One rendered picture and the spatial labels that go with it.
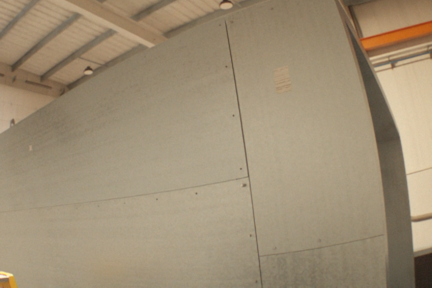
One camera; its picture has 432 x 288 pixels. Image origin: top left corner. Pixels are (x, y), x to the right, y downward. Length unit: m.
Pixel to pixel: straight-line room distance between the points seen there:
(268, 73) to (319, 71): 0.17
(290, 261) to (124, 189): 0.70
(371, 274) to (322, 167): 0.37
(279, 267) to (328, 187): 0.28
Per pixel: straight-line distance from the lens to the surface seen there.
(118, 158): 1.50
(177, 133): 1.32
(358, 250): 1.07
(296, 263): 1.12
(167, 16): 10.47
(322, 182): 1.08
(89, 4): 9.17
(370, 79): 1.98
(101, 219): 1.59
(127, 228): 1.48
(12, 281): 1.69
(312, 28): 1.19
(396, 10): 10.59
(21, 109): 12.73
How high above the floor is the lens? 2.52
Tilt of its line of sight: 14 degrees up
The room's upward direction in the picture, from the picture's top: 7 degrees counter-clockwise
